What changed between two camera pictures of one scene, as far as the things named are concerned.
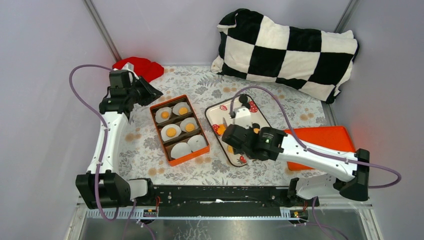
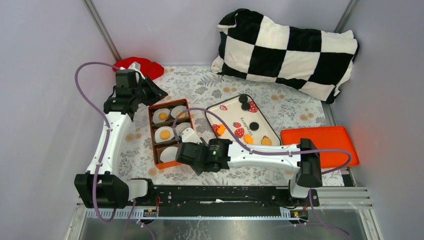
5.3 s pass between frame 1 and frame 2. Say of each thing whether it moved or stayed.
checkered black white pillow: stayed
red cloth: stayed
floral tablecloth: stayed
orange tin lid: stayed
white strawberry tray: moved
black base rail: stayed
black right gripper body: moved
